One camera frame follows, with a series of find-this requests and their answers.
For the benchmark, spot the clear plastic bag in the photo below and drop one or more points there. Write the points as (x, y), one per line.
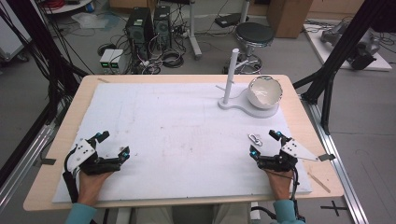
(90, 20)

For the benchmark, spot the wooden cabinet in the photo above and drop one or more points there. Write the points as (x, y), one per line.
(289, 17)

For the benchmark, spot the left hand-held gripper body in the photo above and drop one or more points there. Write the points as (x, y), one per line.
(81, 153)

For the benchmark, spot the flat black box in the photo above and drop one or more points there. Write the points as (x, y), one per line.
(228, 20)

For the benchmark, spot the aluminium rail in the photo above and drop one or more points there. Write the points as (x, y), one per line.
(25, 161)
(336, 161)

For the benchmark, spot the white bowl with silver rim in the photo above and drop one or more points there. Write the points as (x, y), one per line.
(264, 91)

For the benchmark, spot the grey robot device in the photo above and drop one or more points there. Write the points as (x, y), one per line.
(358, 40)

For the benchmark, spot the person's right hand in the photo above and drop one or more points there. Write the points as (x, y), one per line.
(281, 183)

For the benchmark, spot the black round stool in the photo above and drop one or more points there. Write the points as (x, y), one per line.
(254, 33)

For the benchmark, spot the slim black computer tower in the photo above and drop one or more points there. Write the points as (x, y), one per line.
(162, 25)

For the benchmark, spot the white desk leg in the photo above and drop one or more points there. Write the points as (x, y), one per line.
(193, 28)

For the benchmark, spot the white power supply unit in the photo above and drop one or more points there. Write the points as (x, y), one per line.
(117, 60)
(106, 60)

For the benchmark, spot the large black computer tower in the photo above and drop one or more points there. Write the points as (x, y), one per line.
(138, 29)

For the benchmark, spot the round white table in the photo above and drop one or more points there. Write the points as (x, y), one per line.
(67, 6)

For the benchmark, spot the black metal frame strut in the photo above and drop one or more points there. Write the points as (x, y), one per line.
(37, 40)
(339, 53)

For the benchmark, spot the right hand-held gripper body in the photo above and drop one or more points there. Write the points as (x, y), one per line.
(277, 162)

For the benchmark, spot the person's left hand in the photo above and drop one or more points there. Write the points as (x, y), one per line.
(89, 186)

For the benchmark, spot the small silver metal clip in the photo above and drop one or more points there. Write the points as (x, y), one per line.
(255, 139)

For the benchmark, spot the white platform board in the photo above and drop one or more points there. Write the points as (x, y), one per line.
(342, 60)

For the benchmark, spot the white stand with pole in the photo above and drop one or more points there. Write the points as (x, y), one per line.
(229, 77)

